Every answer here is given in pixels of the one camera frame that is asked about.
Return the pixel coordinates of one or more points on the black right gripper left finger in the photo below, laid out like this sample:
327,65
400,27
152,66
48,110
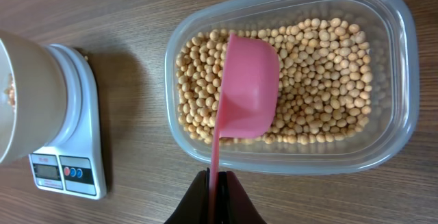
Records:
193,207

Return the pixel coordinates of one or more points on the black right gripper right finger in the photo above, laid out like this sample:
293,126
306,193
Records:
233,204

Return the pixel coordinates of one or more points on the pink plastic measuring scoop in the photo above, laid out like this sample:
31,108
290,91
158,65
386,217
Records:
247,102

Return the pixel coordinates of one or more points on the white digital kitchen scale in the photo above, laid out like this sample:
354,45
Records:
72,162

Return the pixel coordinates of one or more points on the white bowl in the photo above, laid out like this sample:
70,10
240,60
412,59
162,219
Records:
41,97

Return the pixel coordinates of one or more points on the soybeans in white bowl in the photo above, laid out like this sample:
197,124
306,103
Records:
10,92

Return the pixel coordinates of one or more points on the yellow soybeans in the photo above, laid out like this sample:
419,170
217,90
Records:
325,81

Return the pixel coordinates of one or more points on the clear plastic container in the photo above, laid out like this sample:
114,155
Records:
390,31

